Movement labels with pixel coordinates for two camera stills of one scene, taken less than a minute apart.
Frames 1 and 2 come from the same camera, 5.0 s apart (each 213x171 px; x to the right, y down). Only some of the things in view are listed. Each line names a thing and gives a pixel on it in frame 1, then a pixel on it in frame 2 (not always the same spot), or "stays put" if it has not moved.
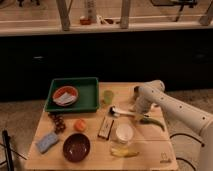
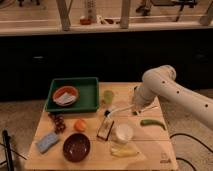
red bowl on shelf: x=85 y=21 stays put
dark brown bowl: x=76 y=147 stays put
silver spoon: x=113 y=112 → x=108 y=113
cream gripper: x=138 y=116 → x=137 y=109
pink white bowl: x=65 y=96 stays put
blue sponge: x=47 y=140 stays put
